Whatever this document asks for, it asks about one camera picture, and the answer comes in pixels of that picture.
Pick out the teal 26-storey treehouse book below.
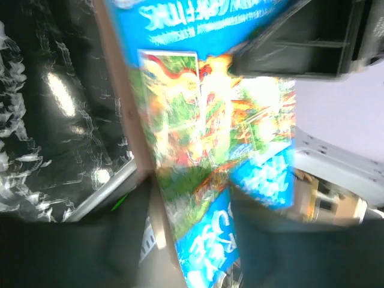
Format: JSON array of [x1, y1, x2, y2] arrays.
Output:
[[105, 1, 295, 287]]

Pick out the black marble-pattern mat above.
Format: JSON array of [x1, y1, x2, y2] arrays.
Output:
[[1, 1, 133, 222]]

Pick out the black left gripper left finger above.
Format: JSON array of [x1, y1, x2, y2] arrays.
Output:
[[1, 178, 152, 287]]

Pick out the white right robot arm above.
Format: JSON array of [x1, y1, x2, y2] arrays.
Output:
[[231, 1, 383, 206]]

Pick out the aluminium mounting rail frame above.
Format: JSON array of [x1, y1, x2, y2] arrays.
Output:
[[63, 160, 137, 223]]

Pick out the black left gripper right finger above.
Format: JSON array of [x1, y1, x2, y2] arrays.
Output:
[[230, 184, 383, 287]]

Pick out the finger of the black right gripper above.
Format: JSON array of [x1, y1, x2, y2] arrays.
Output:
[[230, 1, 372, 79]]

